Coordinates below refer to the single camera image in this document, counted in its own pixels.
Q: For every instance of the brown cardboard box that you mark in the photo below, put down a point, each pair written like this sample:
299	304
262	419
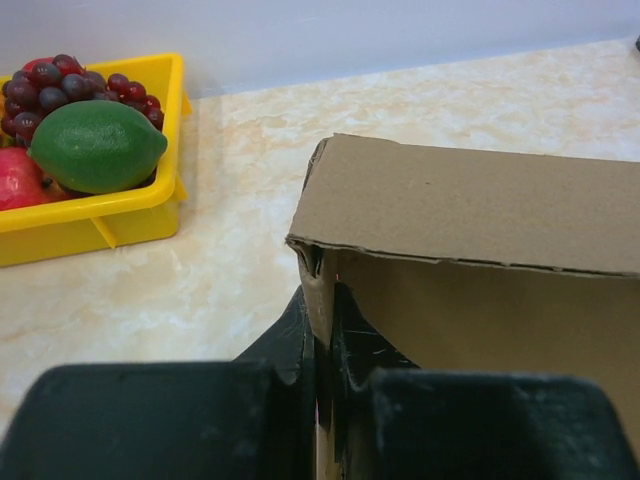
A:
474	261

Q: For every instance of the yellow plastic tray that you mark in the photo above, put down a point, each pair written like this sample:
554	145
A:
108	221

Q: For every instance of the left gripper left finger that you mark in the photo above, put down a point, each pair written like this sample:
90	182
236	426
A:
249	418

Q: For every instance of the green lemon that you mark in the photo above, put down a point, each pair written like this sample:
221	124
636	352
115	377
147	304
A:
97	147

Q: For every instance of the red apple back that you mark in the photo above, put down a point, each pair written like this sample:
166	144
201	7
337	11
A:
29	66

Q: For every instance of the purple grapes bunch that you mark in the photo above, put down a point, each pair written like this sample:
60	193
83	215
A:
28	97

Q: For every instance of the red apple front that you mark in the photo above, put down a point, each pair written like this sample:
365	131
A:
22	181

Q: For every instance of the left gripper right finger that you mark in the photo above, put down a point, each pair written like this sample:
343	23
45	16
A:
395	420

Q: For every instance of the red apple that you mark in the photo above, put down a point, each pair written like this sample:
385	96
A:
29	66
22	181

